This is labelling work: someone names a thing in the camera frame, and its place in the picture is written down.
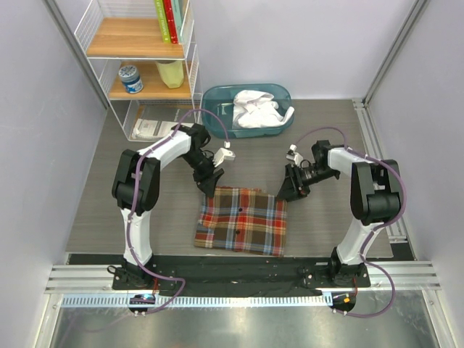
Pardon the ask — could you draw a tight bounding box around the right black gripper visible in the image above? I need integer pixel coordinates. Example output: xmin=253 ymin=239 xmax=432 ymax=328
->
xmin=276 ymin=164 xmax=338 ymax=204

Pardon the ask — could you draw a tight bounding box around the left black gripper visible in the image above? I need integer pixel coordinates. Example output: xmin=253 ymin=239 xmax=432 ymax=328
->
xmin=181 ymin=151 xmax=223 ymax=198

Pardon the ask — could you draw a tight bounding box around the plaid flannel long sleeve shirt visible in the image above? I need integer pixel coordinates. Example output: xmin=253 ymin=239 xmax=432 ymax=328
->
xmin=194 ymin=186 xmax=288 ymax=257

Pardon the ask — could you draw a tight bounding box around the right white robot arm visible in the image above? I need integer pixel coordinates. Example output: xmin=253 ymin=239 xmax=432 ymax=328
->
xmin=278 ymin=140 xmax=405 ymax=289

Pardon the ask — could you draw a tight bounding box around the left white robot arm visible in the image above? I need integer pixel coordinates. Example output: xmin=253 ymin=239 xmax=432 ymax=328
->
xmin=107 ymin=123 xmax=224 ymax=290

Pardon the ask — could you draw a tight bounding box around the white long sleeve shirt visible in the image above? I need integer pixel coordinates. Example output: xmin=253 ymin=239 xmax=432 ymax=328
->
xmin=232 ymin=90 xmax=294 ymax=129

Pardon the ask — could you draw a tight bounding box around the grey white booklet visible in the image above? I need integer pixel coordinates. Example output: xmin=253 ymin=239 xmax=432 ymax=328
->
xmin=131 ymin=105 xmax=188 ymax=141

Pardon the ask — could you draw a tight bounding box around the teal plastic basin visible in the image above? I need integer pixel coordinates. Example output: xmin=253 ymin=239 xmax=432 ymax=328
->
xmin=202 ymin=83 xmax=294 ymax=138

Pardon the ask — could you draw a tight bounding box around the yellow plastic container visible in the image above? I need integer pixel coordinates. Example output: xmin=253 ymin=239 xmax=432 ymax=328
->
xmin=156 ymin=60 xmax=184 ymax=88

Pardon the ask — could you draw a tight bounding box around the blue white jar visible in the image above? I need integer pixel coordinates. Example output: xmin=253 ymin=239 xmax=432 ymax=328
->
xmin=118 ymin=65 xmax=144 ymax=94

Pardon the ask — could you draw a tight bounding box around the red book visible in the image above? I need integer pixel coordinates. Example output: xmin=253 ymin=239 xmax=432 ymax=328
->
xmin=163 ymin=0 xmax=178 ymax=44

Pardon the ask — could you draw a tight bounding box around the teal book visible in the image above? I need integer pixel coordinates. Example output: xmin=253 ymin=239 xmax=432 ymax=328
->
xmin=171 ymin=0 xmax=184 ymax=37

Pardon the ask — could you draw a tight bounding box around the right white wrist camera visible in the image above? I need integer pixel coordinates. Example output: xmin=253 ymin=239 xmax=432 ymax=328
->
xmin=286 ymin=144 xmax=304 ymax=167

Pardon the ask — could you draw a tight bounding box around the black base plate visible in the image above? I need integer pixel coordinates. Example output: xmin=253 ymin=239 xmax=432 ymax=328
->
xmin=107 ymin=255 xmax=370 ymax=297

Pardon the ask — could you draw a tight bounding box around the white slotted cable duct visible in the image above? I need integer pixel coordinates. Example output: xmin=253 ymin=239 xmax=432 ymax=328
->
xmin=61 ymin=293 xmax=333 ymax=309

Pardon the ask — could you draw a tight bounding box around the white wire wooden shelf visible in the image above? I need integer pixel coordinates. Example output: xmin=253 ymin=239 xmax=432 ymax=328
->
xmin=74 ymin=1 xmax=203 ymax=141

